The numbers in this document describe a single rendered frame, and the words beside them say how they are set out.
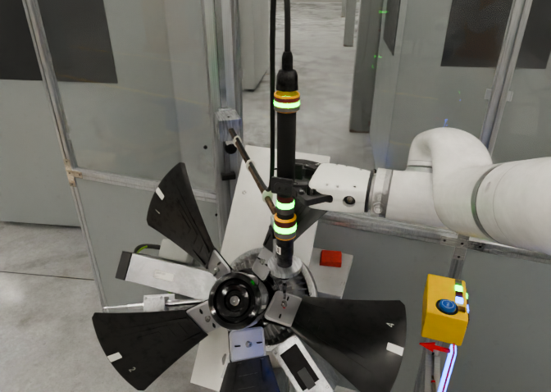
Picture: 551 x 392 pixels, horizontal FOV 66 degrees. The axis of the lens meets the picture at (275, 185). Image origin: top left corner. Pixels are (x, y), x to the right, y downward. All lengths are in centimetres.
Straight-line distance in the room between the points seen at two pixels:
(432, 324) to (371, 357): 32
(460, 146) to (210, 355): 89
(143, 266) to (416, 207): 77
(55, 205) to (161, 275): 244
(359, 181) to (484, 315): 120
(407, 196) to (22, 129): 297
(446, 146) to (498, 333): 134
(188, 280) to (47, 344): 170
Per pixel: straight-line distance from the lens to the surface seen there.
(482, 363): 202
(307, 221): 91
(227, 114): 138
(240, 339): 99
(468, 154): 63
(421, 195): 71
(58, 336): 279
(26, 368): 270
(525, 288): 177
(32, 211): 372
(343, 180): 73
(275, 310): 96
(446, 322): 120
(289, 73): 70
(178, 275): 117
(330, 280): 154
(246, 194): 125
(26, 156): 348
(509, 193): 44
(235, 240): 124
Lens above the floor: 186
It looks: 28 degrees down
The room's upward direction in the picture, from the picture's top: straight up
